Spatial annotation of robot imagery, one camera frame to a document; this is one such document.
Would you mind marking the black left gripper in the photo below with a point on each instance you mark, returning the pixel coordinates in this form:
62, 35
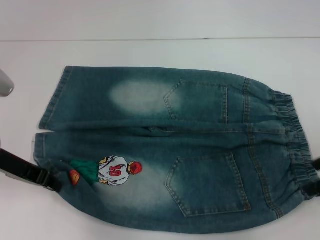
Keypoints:
22, 165

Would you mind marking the blue denim shorts with print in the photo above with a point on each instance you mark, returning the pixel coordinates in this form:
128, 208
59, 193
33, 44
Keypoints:
200, 112

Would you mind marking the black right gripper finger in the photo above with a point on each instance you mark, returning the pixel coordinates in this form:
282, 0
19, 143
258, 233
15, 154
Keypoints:
317, 163
312, 190

